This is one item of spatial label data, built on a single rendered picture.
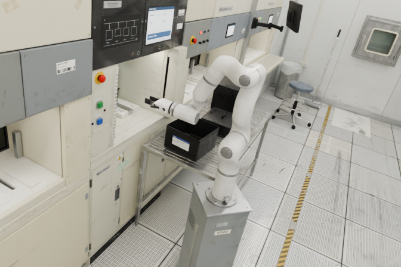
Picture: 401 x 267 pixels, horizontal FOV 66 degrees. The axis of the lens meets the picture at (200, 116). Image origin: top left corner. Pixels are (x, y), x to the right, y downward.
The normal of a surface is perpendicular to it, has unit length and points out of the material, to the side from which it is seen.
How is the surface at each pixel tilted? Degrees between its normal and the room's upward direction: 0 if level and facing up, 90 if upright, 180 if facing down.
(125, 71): 90
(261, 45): 90
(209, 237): 90
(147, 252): 0
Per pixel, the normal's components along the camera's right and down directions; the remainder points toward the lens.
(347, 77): -0.44, 0.33
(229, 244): 0.31, 0.47
